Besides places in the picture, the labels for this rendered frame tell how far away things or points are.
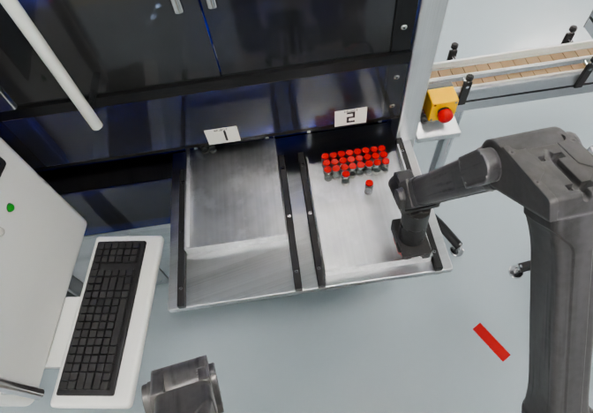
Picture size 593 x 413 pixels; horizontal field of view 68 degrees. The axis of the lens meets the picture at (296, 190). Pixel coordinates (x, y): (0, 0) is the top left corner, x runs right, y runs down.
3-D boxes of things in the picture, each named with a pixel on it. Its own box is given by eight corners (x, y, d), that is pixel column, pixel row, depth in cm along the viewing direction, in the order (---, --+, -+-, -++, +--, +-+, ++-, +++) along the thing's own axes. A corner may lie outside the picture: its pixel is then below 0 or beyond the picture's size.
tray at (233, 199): (189, 150, 132) (185, 143, 129) (274, 138, 132) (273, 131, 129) (188, 254, 114) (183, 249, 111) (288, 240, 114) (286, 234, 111)
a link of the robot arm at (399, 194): (401, 198, 85) (444, 189, 85) (382, 156, 92) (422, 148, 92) (395, 233, 94) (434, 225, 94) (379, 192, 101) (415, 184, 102)
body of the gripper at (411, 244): (417, 220, 104) (422, 200, 98) (431, 257, 98) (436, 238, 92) (390, 224, 104) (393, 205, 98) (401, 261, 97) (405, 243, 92)
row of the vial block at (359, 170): (323, 176, 123) (323, 166, 120) (386, 166, 123) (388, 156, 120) (325, 182, 122) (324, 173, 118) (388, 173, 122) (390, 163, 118)
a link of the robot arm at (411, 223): (409, 218, 89) (436, 213, 89) (397, 192, 93) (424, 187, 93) (405, 237, 94) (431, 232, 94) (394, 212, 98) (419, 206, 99)
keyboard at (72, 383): (100, 243, 126) (95, 239, 124) (147, 242, 125) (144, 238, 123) (57, 395, 105) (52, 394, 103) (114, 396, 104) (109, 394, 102)
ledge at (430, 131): (404, 108, 137) (405, 103, 135) (446, 101, 137) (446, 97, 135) (416, 143, 130) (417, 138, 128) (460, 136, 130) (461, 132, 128)
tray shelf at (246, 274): (174, 156, 134) (172, 153, 132) (402, 123, 134) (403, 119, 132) (169, 312, 108) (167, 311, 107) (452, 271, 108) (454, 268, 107)
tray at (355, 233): (306, 164, 126) (306, 156, 123) (396, 151, 126) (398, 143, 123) (325, 275, 108) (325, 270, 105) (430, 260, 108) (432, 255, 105)
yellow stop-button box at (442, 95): (420, 102, 125) (424, 84, 119) (446, 99, 125) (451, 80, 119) (428, 123, 121) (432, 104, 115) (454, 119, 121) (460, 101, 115)
